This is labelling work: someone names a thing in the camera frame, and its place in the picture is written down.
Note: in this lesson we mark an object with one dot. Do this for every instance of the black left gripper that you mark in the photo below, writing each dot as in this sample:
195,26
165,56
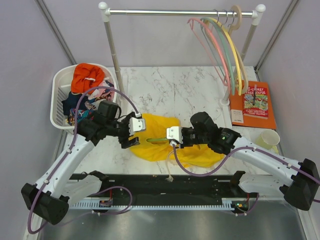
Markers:
124,141

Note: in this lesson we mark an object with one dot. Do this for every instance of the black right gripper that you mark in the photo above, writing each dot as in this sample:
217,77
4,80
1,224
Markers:
184,144

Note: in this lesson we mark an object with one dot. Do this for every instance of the green hanger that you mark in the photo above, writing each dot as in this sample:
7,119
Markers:
156,140

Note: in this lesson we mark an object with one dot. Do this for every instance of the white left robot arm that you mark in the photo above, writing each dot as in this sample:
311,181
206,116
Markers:
50,197

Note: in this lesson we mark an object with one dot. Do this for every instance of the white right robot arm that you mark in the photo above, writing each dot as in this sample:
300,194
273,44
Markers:
297,181

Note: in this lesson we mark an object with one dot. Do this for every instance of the pink hanger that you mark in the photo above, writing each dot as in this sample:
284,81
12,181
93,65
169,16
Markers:
215,46

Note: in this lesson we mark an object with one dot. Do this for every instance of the yellow hanger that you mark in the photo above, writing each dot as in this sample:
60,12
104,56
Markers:
223,30

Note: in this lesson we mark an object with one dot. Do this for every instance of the colourful comic print garment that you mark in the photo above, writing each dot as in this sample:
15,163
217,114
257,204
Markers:
82,114

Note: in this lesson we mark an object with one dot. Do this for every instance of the pink patterned garment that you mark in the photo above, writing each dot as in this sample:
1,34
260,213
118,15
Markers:
101,91

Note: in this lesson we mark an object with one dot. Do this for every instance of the navy blue garment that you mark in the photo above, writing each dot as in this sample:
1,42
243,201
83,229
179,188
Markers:
69,105

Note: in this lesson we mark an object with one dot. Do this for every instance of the orange garment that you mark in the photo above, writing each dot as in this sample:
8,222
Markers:
85,77

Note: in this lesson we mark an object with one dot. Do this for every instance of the red storey treehouse book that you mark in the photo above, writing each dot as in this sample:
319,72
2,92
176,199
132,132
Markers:
256,102

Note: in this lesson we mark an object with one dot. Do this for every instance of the pale yellow mug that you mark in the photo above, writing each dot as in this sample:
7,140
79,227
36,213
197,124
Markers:
268,139

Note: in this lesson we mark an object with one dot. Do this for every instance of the white plastic laundry basket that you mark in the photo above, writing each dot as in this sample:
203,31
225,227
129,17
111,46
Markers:
61,86

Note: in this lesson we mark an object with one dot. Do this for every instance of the silver clothes rack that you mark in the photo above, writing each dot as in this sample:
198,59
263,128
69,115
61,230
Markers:
177,91

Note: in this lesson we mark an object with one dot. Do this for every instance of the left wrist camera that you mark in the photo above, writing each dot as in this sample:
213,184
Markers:
136,124

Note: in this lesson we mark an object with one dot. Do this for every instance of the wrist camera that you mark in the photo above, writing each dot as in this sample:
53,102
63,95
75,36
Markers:
136,124
174,135

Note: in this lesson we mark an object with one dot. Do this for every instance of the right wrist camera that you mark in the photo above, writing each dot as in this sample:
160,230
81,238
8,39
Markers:
174,135

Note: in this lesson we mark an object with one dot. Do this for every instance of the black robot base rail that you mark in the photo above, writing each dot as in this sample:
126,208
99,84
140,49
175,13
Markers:
144,189

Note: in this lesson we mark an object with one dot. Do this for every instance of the white slotted cable duct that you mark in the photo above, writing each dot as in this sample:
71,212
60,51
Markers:
99,205

